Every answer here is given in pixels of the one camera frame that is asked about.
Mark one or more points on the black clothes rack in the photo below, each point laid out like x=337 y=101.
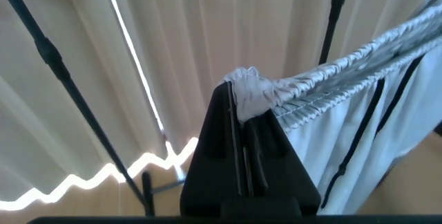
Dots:
x=62 y=72

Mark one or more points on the beige curtain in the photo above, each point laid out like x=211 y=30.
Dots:
x=193 y=27

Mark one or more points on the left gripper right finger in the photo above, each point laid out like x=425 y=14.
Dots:
x=276 y=161

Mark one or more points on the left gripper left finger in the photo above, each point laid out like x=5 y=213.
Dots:
x=210 y=155

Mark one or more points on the pale grey shorts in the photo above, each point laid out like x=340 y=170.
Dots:
x=345 y=148

